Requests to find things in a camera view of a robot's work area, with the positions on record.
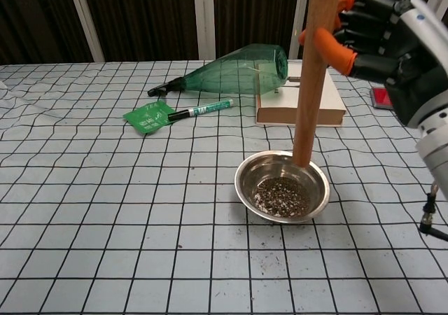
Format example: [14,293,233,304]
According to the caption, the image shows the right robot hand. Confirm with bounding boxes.
[300,0,448,129]

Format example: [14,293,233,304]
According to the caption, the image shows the wooden rolling pin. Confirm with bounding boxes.
[293,0,343,167]

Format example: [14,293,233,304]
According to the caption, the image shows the stainless steel bowl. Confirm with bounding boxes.
[234,150,331,224]

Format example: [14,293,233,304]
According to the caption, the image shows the red ink pad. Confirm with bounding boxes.
[370,87,395,110]

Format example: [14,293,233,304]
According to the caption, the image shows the green plastic spray bottle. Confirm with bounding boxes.
[147,43,289,97]

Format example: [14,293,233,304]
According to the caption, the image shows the crushed nut pieces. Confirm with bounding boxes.
[252,177,311,218]

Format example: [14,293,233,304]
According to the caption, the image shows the green marker pen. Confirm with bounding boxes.
[167,98,235,122]

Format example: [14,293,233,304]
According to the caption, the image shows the green tea packet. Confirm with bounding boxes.
[122,100,175,135]

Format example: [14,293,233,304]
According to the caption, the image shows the blue checkered tablecloth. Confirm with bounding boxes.
[0,57,448,315]

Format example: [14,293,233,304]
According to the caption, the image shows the white cable packaging box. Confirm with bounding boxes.
[255,62,348,127]

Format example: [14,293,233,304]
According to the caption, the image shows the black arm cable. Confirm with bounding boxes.
[419,181,448,242]

